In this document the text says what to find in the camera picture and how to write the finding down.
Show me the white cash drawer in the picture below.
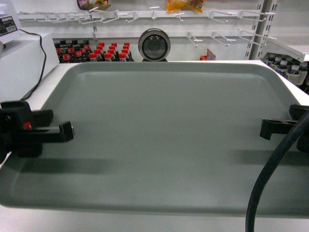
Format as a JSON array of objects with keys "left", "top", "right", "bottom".
[{"left": 0, "top": 33, "right": 59, "bottom": 102}]

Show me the thick black cable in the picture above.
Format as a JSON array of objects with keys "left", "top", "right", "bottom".
[{"left": 245, "top": 113, "right": 309, "bottom": 232}]

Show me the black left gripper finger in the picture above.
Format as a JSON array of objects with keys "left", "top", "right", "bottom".
[{"left": 14, "top": 121, "right": 74, "bottom": 143}]

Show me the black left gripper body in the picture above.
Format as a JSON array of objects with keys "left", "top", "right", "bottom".
[{"left": 0, "top": 101, "right": 54, "bottom": 158}]

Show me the black barcode scanner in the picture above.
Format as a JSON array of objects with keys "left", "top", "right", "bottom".
[{"left": 138, "top": 28, "right": 171, "bottom": 62}]

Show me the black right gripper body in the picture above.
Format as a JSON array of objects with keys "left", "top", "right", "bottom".
[{"left": 289, "top": 104, "right": 309, "bottom": 152}]

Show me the grey rectangular serving tray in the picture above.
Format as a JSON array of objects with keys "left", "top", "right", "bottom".
[{"left": 0, "top": 61, "right": 309, "bottom": 217}]

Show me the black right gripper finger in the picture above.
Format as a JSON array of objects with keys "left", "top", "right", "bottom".
[{"left": 260, "top": 118, "right": 297, "bottom": 140}]

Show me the white slotted shelf upright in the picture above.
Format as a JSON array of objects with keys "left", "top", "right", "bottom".
[{"left": 248, "top": 0, "right": 279, "bottom": 60}]

